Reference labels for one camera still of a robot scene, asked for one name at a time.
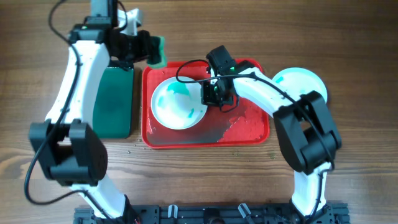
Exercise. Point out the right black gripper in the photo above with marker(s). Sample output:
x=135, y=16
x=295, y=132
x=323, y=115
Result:
x=208, y=99

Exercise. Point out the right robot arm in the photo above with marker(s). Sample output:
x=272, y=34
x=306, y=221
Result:
x=306, y=132

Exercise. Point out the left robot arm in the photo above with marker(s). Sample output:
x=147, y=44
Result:
x=65, y=144

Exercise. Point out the light blue plate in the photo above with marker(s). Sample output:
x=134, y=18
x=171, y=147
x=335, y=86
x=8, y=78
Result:
x=301, y=80

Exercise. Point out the dark green tray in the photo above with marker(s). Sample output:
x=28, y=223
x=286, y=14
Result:
x=113, y=105

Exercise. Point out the red plastic tray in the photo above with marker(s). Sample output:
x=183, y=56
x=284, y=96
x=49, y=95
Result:
x=244, y=124

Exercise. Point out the green scrubbing sponge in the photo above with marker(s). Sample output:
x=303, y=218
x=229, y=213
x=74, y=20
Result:
x=157, y=58

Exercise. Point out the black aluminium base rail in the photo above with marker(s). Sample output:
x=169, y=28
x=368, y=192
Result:
x=263, y=214

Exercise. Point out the white plate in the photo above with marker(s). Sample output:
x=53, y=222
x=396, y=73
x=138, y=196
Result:
x=176, y=103

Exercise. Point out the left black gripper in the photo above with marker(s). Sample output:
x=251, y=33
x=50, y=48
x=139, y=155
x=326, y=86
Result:
x=143, y=37

